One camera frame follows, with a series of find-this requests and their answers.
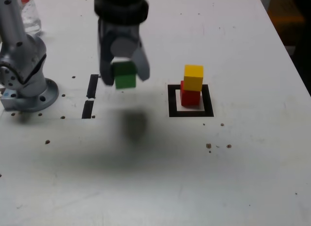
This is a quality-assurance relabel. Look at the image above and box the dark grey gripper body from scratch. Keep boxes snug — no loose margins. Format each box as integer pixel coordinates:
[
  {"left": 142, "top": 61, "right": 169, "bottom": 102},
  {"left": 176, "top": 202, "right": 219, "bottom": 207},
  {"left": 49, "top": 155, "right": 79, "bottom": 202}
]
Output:
[{"left": 98, "top": 18, "right": 143, "bottom": 46}]

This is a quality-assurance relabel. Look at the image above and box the black tape square outline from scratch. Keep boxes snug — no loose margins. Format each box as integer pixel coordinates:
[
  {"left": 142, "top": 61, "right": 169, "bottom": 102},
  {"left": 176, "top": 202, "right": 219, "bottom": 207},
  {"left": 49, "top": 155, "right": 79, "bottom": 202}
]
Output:
[{"left": 167, "top": 84, "right": 214, "bottom": 118}]

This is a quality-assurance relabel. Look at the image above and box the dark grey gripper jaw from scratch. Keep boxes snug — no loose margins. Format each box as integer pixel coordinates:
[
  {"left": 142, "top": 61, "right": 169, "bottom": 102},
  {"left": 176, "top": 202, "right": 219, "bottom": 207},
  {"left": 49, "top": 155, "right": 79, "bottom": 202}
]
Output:
[{"left": 98, "top": 44, "right": 115, "bottom": 87}]

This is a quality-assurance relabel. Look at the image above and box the green cube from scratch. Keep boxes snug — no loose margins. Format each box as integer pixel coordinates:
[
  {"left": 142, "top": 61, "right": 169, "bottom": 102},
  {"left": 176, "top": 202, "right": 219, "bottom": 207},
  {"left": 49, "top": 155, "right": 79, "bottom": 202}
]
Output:
[{"left": 112, "top": 61, "right": 137, "bottom": 89}]

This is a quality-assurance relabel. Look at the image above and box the black tape strip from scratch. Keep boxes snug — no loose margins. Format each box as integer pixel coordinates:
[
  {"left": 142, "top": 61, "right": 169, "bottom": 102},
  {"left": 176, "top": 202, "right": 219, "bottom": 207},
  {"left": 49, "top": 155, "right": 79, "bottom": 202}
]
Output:
[{"left": 81, "top": 74, "right": 100, "bottom": 119}]

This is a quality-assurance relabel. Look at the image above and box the clear plastic bottle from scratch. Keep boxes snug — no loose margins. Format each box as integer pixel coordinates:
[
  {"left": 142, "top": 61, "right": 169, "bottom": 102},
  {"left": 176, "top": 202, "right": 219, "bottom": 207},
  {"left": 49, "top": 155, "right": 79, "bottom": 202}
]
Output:
[{"left": 18, "top": 0, "right": 44, "bottom": 37}]

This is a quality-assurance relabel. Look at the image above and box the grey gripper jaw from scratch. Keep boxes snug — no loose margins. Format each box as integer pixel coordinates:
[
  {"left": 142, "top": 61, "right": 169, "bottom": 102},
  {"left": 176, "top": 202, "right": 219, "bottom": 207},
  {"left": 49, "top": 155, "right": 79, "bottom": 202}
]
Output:
[{"left": 110, "top": 37, "right": 151, "bottom": 82}]

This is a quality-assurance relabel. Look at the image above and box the red cube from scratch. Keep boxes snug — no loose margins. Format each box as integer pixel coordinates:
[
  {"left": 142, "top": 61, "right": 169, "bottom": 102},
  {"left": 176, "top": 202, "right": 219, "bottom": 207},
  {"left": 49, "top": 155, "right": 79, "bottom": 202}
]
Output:
[{"left": 180, "top": 80, "right": 202, "bottom": 106}]

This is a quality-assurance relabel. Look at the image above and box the yellow cube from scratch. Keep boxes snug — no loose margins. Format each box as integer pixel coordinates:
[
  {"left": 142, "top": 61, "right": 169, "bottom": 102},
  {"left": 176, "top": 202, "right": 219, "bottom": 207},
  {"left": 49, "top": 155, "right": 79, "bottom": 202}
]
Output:
[{"left": 183, "top": 64, "right": 204, "bottom": 92}]

